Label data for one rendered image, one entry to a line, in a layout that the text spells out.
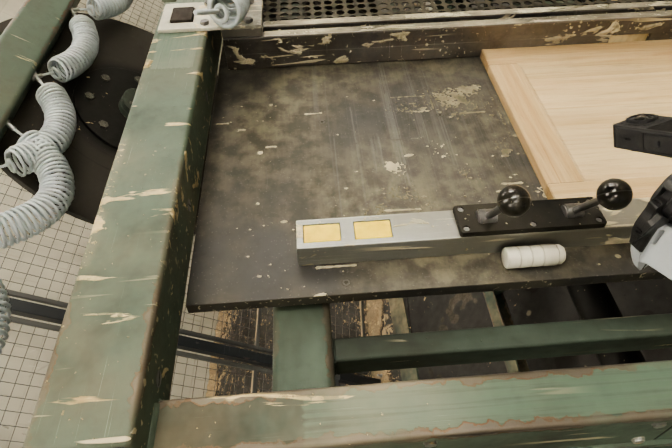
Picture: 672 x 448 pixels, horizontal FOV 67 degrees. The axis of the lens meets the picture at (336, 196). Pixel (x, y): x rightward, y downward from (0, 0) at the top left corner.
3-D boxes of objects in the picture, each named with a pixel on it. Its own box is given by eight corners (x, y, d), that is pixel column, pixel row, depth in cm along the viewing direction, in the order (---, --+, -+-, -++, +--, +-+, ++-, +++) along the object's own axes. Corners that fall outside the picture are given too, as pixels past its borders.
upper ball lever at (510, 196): (499, 231, 70) (539, 212, 57) (471, 232, 70) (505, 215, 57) (495, 204, 71) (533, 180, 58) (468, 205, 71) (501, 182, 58)
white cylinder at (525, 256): (505, 273, 69) (562, 269, 70) (510, 260, 67) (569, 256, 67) (499, 255, 71) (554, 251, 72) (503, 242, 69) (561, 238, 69)
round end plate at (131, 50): (270, 263, 130) (-114, 142, 93) (260, 275, 133) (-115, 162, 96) (273, 81, 183) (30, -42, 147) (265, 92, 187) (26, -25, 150)
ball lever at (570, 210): (584, 225, 71) (643, 205, 58) (557, 227, 71) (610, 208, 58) (579, 198, 72) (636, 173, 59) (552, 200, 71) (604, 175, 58)
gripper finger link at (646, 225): (630, 258, 52) (670, 200, 45) (618, 247, 53) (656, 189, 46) (663, 241, 53) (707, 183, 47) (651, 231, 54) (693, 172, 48)
